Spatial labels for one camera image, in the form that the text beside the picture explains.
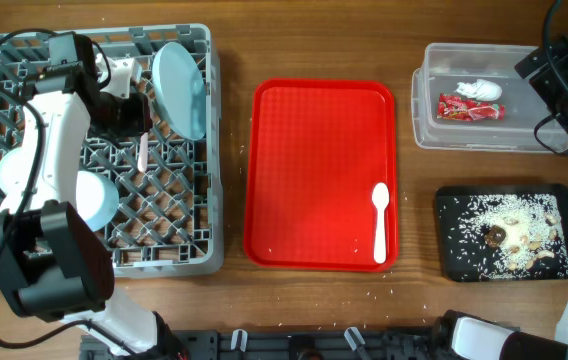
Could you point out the light blue plate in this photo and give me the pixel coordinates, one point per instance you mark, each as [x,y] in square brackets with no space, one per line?
[180,92]

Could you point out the red foil wrapper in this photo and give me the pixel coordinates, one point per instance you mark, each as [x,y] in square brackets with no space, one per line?
[456,108]

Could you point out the white plastic fork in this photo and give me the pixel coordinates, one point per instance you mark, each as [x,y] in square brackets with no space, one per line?
[142,162]

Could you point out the clear plastic bin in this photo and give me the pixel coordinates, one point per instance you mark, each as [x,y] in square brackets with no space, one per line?
[445,66]

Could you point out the mint green bowl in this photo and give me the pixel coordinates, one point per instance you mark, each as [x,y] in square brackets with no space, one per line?
[15,167]

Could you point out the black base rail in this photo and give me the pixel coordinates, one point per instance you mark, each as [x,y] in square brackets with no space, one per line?
[396,344]

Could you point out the red plastic tray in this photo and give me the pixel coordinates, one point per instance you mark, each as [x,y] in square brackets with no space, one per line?
[317,149]

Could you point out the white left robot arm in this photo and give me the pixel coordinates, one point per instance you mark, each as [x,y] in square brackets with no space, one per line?
[52,265]

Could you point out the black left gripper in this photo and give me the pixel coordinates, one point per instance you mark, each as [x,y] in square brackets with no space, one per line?
[141,121]

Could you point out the white napkin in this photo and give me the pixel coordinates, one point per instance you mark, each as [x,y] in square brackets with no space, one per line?
[480,90]

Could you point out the light blue bowl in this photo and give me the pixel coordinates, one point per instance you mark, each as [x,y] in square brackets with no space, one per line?
[97,199]

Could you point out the grey dishwasher rack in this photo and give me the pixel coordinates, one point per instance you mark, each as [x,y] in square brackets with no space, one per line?
[169,217]

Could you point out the white plastic spoon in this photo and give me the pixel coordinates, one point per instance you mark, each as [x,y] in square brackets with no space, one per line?
[380,200]

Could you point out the black plastic tray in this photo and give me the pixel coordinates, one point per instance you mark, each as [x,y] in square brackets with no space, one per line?
[454,200]

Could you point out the food scraps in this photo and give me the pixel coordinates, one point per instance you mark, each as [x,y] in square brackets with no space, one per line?
[511,235]

